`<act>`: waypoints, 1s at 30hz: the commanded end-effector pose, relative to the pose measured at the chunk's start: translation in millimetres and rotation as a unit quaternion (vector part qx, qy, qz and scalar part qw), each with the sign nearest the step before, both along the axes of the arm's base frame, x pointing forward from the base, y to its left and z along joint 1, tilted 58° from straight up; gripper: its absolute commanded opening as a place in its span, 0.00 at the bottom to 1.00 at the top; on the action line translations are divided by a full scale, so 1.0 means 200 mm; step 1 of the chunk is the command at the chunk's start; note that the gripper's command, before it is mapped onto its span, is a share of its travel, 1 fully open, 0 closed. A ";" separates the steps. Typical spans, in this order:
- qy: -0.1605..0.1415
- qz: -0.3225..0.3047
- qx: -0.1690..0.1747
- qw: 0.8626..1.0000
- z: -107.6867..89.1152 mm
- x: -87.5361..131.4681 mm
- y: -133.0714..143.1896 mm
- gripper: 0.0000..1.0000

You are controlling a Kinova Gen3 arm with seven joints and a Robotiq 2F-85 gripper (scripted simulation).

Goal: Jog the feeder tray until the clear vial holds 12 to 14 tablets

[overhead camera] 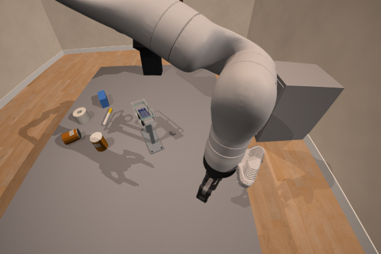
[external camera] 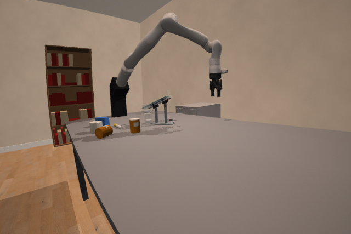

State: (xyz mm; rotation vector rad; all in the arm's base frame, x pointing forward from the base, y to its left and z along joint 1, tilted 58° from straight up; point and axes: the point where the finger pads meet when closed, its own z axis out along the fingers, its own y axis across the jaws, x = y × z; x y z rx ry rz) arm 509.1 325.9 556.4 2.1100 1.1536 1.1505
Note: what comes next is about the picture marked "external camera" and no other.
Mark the clear glass vial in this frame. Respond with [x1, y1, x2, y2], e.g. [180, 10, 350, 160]
[144, 113, 153, 124]

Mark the blue block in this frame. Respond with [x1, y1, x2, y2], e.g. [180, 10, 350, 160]
[95, 117, 110, 126]

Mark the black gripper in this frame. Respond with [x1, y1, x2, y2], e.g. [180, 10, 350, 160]
[209, 73, 222, 97]

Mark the amber pill bottle with white cap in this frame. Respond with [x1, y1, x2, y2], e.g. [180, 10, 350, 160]
[129, 118, 140, 133]

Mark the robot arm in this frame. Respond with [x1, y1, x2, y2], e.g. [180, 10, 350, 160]
[116, 13, 228, 87]

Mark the orange pill bottle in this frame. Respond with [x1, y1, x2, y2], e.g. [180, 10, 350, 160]
[95, 125, 113, 139]

